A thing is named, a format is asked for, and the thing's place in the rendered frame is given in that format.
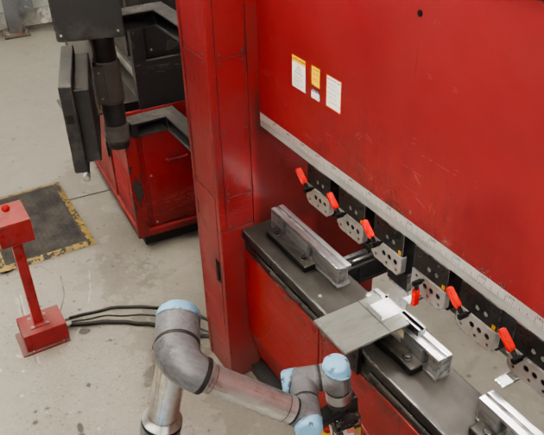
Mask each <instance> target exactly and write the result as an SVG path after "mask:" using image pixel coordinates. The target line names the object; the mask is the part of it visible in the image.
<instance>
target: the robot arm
mask: <svg viewBox="0 0 544 435"><path fill-rule="evenodd" d="M200 322H201V317H200V312H199V309H198V307H197V306H195V305H194V304H193V303H191V302H189V301H187V300H183V299H173V300H170V301H168V302H166V303H163V304H162V305H161V306H160V307H159V308H158V310H157V313H156V315H155V334H154V340H153V346H152V351H153V355H154V359H155V372H154V379H153V384H152V390H151V395H150V402H149V407H147V408H146V409H145V410H144V412H143V414H142V418H141V420H140V425H139V430H140V432H139V435H180V430H181V426H182V415H181V412H180V402H181V397H182V393H183V389H185V390H186V391H188V392H190V393H193V394H196V395H200V394H203V393H205V394H209V395H211V396H214V397H216V398H219V399H221V400H225V401H228V402H230V403H232V404H235V405H237V406H240V407H243V408H246V409H248V410H251V411H253V412H255V413H260V414H261V415H264V416H267V417H269V418H271V419H275V420H278V421H280V422H282V423H285V424H288V425H290V426H293V427H294V431H295V434H296V435H321V434H322V432H323V429H324V428H326V427H327V426H329V429H330V433H331V435H354V433H347V429H350V428H352V427H354V429H356V428H358V427H360V426H361V414H360V412H359V411H358V404H357V396H356V395H355V393H354V391H353V390H352V388H351V369H350V363H349V361H348V359H347V358H346V357H345V356H343V355H341V354H338V353H333V354H330V355H329V356H326V357H325V358H324V360H323V363H320V364H316V365H309V366H303V367H297V368H296V367H293V368H290V369H284V370H283V371H282V372H281V385H282V390H280V389H278V388H274V387H272V386H270V385H268V384H265V383H263V382H260V381H257V380H255V379H252V378H250V377H248V376H246V375H242V374H239V373H238V372H235V371H233V370H230V369H227V368H225V367H222V366H220V365H217V364H216V363H215V362H214V360H213V358H211V357H209V356H206V355H205V354H204V353H203V352H202V351H201V350H200ZM323 391H326V403H327V405H325V406H324V407H322V408H321V409H320V406H319V396H318V392H323ZM357 413H358V415H356V414H357ZM358 419H359V421H360V424H358V425H355V424H356V423H358Z"/></svg>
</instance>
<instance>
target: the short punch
mask: <svg viewBox="0 0 544 435"><path fill-rule="evenodd" d="M411 274H412V272H411V273H409V274H405V275H404V274H398V275H395V274H394V273H393V272H392V271H390V270H389V269H388V274H387V276H388V277H389V281H391V282H392V283H393V284H394V285H395V286H397V287H398V288H399V289H400V290H401V291H403V292H404V293H405V294H406V295H407V296H408V292H409V291H411V286H412V285H411Z"/></svg>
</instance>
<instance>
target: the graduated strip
mask: <svg viewBox="0 0 544 435"><path fill-rule="evenodd" d="M260 119H261V120H262V121H263V122H265V123H266V124H267V125H268V126H269V127H271V128H272V129H274V130H275V131H277V132H278V133H279V134H281V135H282V136H284V137H285V138H286V139H288V140H289V141H290V142H292V143H293V144H294V145H295V146H296V147H298V148H299V149H301V150H302V151H303V152H305V153H306V154H308V155H309V156H310V157H312V158H313V159H314V160H316V161H317V162H318V163H319V164H320V165H322V166H323V167H325V168H326V169H327V170H329V171H330V172H331V173H333V174H335V175H336V176H337V177H339V178H340V179H341V180H342V181H344V182H345V183H346V184H347V185H349V186H350V187H352V188H353V189H354V190H356V191H357V192H359V193H360V194H361V195H363V196H364V197H365V198H367V199H368V200H369V201H370V202H371V203H373V204H374V205H376V206H377V207H378V208H380V209H381V210H382V211H384V212H385V213H387V214H388V215H389V216H391V217H392V218H393V219H394V220H396V221H397V222H398V223H400V224H401V225H403V226H404V227H405V228H407V229H408V230H410V231H411V232H412V233H414V234H415V235H416V236H418V237H419V238H420V239H421V240H422V241H424V242H425V243H427V244H428V245H429V246H431V247H432V248H433V249H435V250H436V251H438V252H439V253H440V254H442V255H443V256H444V257H445V258H446V259H448V260H449V261H451V262H452V263H454V264H455V265H456V266H458V267H459V268H461V269H462V270H463V271H465V272H466V273H467V274H468V275H469V276H471V277H472V278H473V279H475V280H476V281H478V282H479V283H480V284H482V285H483V286H484V287H486V288H487V289H489V290H490V291H491V292H493V293H494V294H495V295H496V296H497V297H499V298H500V299H502V300H503V301H504V302H506V303H507V304H509V305H510V306H512V307H513V308H514V309H516V310H517V311H518V312H519V313H520V314H522V315H523V316H524V317H526V318H527V319H529V320H530V321H531V322H533V323H534V324H535V325H537V326H538V327H540V328H541V329H542V330H544V319H543V318H541V317H540V316H539V315H537V314H536V313H534V312H533V311H531V310H530V309H529V308H527V307H526V306H525V305H524V304H522V303H521V302H520V301H518V300H517V299H515V298H514V297H512V296H511V295H510V294H508V293H507V292H505V291H504V290H503V289H502V288H500V287H499V286H498V285H496V284H495V283H494V282H492V281H490V280H489V279H488V278H486V277H485V276H484V275H482V274H481V273H479V272H478V271H477V270H476V269H475V268H473V267H472V266H470V265H469V264H467V263H466V262H464V261H463V260H462V259H460V258H459V257H458V256H456V255H455V254H454V253H453V252H451V251H450V250H449V249H447V248H446V247H444V246H443V245H441V244H440V243H438V242H437V241H436V240H434V239H433V238H431V237H430V236H429V235H428V234H427V233H425V232H424V231H423V230H421V229H419V228H418V227H417V226H415V225H414V224H412V223H411V222H409V221H408V220H407V219H406V218H405V217H403V216H402V215H401V214H399V213H398V212H396V211H395V210H393V209H392V208H391V207H389V206H388V205H386V204H385V203H383V202H382V200H380V199H379V198H377V197H376V196H374V195H373V194H372V193H370V192H369V191H367V190H366V189H365V188H363V187H362V186H360V185H359V184H358V183H357V182H356V181H354V180H352V179H351V178H350V177H348V176H347V175H346V174H344V173H343V172H341V171H340V170H338V169H337V168H336V167H335V166H334V165H332V164H331V163H329V162H328V161H326V160H325V159H324V158H322V157H321V156H320V155H318V154H316V153H315V152H314V151H312V150H311V149H310V148H309V147H308V146H306V145H305V144H303V143H302V142H300V141H299V140H298V139H296V138H295V137H293V136H292V135H290V134H289V133H288V132H287V131H286V130H285V129H283V128H281V127H280V126H279V125H277V124H276V123H274V122H273V121H271V120H270V119H269V118H267V117H266V116H264V115H263V113H261V112H260Z"/></svg>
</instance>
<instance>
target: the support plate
mask: <svg viewBox="0 0 544 435"><path fill-rule="evenodd" d="M379 300H382V298H381V297H380V296H379V295H378V294H373V295H371V296H370V297H367V298H365V299H361V300H359V302H360V303H361V304H362V305H363V306H362V305H361V304H359V303H358V302H355V303H353V304H351V305H348V306H346V307H343V308H341V309H339V310H337V311H335V312H332V313H329V314H327V315H325V316H323V317H321V318H317V319H315V320H314V321H313V322H314V323H315V324H316V325H317V326H318V327H319V328H320V329H321V330H322V331H323V333H324V334H325V335H326V336H327V337H328V338H329V339H330V340H331V341H332V342H333V343H334V344H335V345H336V346H337V347H338V348H339V350H340V351H341V352H342V353H343V354H344V355H347V354H349V353H351V352H352V351H354V350H358V349H360V348H362V347H364V346H365V345H367V344H371V343H373V342H375V341H376V340H378V339H381V338H383V337H386V336H388V335H389V334H391V333H394V332H396V331H399V330H400V329H402V328H404V327H407V326H409V322H408V321H407V320H406V319H405V318H404V317H403V316H401V315H400V314H399V313H398V314H396V315H395V316H393V317H390V318H387V319H385V320H384V321H381V320H380V319H378V318H377V319H378V320H379V321H381V322H382V323H383V322H384V323H383V324H384V325H385V326H386V327H387V328H388V329H389V330H387V329H386V328H385V327H384V326H383V325H382V324H381V323H380V322H379V321H378V320H377V319H376V318H375V317H376V316H375V315H374V314H373V313H372V312H371V313H372V314H373V315H374V316H375V317H373V316H372V315H371V314H370V313H369V312H368V311H367V310H366V309H365V308H367V307H366V302H367V303H368V304H369V305H371V304H374V303H376V302H377V301H379ZM364 307H365V308H364ZM368 310H369V309H368ZM369 311H370V310H369ZM390 331H391V332H390Z"/></svg>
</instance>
